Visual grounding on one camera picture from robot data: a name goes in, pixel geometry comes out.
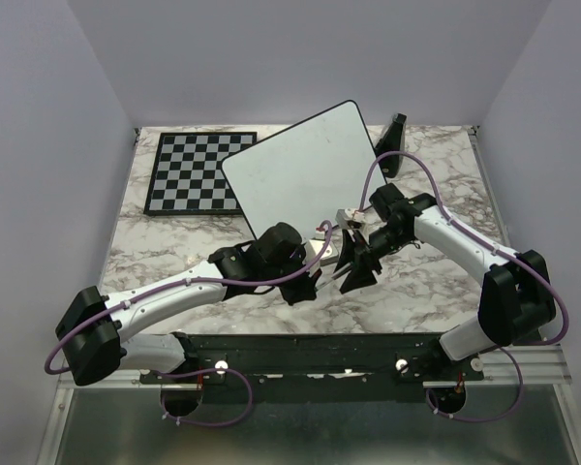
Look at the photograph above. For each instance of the white whiteboard black frame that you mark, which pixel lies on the white whiteboard black frame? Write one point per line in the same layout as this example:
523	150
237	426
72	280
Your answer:
304	174

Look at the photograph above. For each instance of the aluminium rail frame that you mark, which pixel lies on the aluminium rail frame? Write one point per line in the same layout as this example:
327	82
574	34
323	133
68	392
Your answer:
520	367

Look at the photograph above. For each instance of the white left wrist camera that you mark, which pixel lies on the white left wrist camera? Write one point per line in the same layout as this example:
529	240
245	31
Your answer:
314	246

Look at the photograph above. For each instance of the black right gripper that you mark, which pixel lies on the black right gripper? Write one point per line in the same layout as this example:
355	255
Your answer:
362	263

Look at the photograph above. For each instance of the black white chessboard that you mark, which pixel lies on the black white chessboard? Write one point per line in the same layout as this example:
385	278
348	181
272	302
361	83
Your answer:
187	177

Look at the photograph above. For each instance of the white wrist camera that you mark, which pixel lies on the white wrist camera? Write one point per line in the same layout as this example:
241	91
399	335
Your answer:
351	219
314	246

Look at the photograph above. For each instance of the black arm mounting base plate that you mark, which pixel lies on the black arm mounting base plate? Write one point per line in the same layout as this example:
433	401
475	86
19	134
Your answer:
289	368

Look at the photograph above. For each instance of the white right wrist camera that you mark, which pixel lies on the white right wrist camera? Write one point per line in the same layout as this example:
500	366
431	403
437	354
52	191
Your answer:
351	219

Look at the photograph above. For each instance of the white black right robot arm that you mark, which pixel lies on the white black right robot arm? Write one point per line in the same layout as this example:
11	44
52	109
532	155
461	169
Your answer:
514	299

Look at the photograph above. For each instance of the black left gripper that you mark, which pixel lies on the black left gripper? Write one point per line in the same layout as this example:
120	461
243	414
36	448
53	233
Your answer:
305	291

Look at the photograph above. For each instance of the black wedge eraser block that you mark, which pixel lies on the black wedge eraser block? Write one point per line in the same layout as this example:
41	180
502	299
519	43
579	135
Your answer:
392	138

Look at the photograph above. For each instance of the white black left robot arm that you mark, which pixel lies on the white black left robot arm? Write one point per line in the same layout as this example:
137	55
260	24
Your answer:
99	335

